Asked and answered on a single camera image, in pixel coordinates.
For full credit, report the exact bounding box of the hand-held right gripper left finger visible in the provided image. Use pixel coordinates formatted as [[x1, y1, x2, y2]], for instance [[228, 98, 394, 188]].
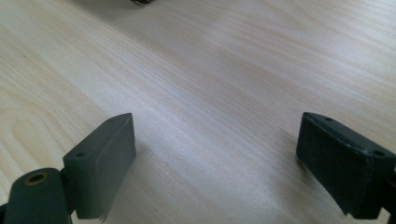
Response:
[[63, 112, 137, 222]]

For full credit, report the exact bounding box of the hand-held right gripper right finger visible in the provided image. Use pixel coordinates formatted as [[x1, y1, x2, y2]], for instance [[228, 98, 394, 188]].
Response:
[[295, 111, 396, 220]]

